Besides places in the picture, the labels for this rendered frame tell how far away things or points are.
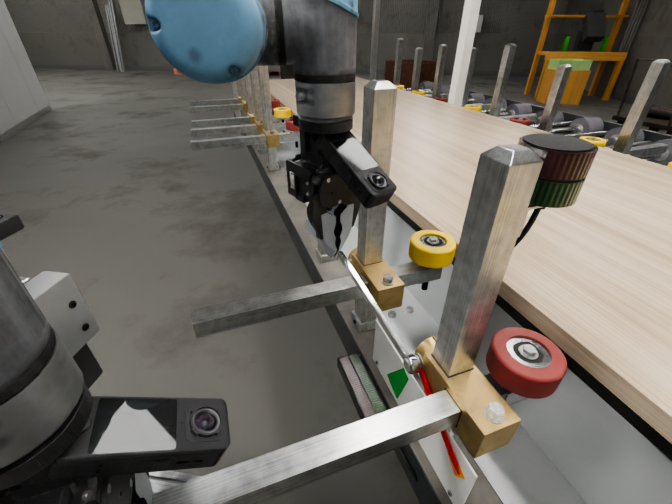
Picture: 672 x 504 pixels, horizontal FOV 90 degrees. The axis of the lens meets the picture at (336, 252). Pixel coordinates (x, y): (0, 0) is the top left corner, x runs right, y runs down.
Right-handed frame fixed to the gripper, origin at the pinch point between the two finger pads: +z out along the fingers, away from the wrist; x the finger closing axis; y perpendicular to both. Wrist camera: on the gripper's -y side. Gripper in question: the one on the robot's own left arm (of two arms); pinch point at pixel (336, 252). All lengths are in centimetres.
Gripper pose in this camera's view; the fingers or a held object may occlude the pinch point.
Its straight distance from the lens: 53.6
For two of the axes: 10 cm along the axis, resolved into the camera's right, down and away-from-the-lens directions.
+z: 0.0, 8.3, 5.5
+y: -6.4, -4.2, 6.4
